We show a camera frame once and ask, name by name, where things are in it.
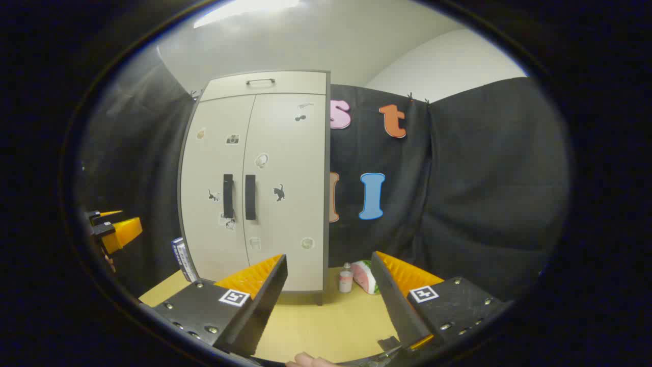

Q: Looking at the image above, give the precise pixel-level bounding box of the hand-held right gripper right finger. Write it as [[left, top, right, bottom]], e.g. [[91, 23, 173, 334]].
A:
[[370, 251, 514, 357]]

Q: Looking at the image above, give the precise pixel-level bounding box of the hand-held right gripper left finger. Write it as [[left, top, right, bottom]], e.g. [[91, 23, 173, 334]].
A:
[[140, 254, 288, 358]]

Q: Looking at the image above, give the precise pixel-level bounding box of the black door handle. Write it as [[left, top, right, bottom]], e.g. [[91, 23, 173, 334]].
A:
[[245, 174, 256, 221], [223, 174, 234, 219]]

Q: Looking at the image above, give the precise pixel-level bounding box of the camera sticker shoe cabinet door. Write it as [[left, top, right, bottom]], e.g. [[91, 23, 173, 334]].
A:
[[180, 95, 255, 283]]

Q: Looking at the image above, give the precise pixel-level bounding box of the white double-door shoe cabinet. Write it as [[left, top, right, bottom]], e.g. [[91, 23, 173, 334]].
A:
[[177, 70, 332, 306]]

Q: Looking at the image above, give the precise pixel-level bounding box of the headphone sticker shoe cabinet door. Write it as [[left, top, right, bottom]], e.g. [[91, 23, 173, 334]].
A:
[[242, 93, 327, 292]]

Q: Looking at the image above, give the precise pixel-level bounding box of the watermelon slice toy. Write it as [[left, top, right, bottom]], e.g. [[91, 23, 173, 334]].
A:
[[350, 260, 380, 295]]

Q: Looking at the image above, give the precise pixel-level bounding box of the light blue book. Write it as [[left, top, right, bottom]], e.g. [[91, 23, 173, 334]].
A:
[[181, 242, 199, 283]]

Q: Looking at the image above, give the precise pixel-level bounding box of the black backdrop cloth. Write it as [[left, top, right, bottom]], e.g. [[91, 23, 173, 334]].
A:
[[76, 48, 570, 301]]

